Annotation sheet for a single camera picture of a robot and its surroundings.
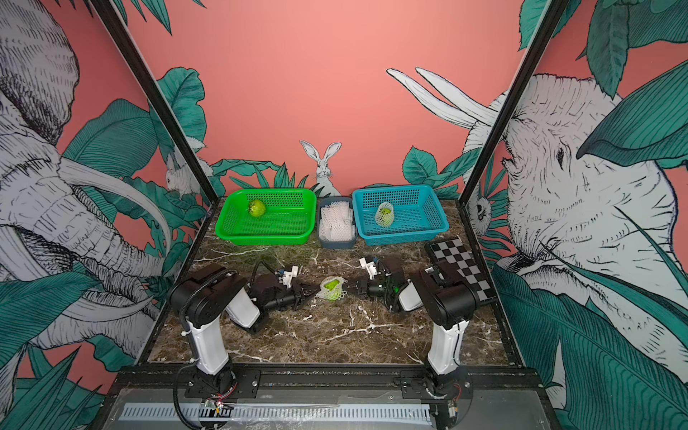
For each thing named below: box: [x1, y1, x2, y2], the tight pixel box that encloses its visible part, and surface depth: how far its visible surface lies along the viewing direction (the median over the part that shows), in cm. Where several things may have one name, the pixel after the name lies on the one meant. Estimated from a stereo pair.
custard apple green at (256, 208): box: [248, 198, 267, 218], surface depth 113 cm
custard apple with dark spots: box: [378, 207, 394, 227], surface depth 109 cm
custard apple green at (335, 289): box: [323, 279, 342, 301], surface depth 88 cm
